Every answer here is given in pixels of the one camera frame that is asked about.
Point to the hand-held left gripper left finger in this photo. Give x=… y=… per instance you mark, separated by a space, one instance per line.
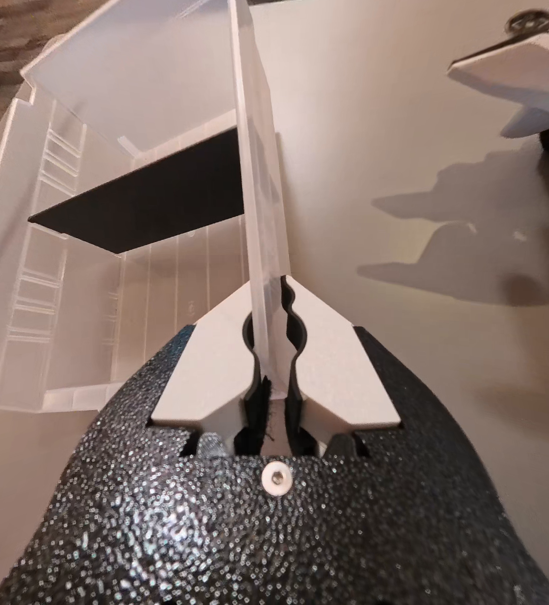
x=199 y=378

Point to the clear plastic storage bin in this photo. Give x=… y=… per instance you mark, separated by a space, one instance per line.
x=113 y=71

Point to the black divider panel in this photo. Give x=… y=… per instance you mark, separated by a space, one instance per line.
x=151 y=203

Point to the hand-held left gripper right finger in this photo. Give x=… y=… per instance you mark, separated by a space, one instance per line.
x=345 y=378

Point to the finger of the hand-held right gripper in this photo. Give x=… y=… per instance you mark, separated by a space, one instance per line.
x=548 y=16
x=520 y=80

